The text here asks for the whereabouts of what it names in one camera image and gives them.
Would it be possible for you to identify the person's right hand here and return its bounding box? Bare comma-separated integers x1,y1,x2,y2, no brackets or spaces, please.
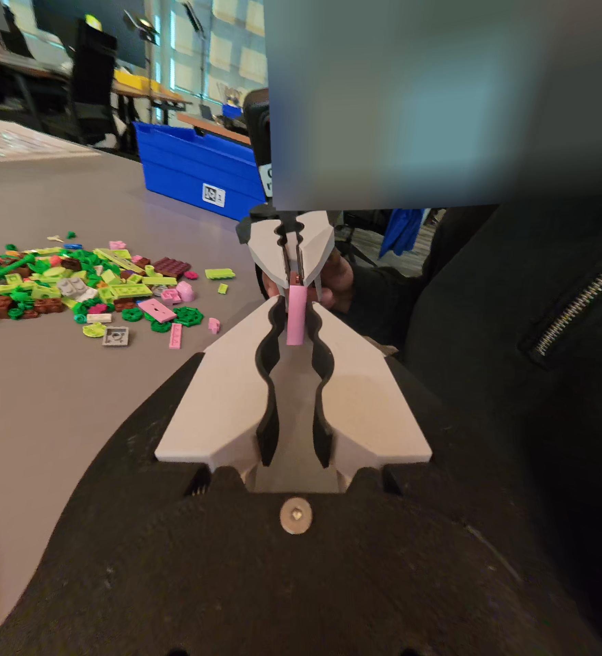
320,254,355,312

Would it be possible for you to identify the pink brick block with face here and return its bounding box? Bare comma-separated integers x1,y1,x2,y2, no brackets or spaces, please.
286,272,308,346

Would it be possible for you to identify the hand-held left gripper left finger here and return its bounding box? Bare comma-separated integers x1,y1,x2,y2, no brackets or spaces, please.
155,295,285,493

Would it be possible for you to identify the dark brown studded plate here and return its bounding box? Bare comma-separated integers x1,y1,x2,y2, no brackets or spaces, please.
152,256,191,279

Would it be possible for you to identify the blue plastic bin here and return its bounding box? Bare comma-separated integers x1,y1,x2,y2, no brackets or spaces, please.
133,121,268,222

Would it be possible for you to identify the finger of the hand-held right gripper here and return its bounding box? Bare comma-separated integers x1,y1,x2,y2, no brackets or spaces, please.
292,210,337,288
247,216,290,294

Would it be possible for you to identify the blue cloth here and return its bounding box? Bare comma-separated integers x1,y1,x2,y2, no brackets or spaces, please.
380,207,430,258

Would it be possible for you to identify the pile of mixed toy bricks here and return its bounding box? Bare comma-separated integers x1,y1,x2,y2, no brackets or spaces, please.
0,241,199,321

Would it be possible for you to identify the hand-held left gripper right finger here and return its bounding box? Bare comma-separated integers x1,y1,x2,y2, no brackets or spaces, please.
307,301,432,489

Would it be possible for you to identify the pink flat plate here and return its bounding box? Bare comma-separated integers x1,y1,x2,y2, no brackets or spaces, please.
137,298,177,323

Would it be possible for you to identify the person's black jacket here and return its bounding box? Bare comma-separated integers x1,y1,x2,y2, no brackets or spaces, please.
347,202,602,656

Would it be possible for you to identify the person's right forearm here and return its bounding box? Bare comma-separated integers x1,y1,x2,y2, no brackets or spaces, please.
350,259,420,354

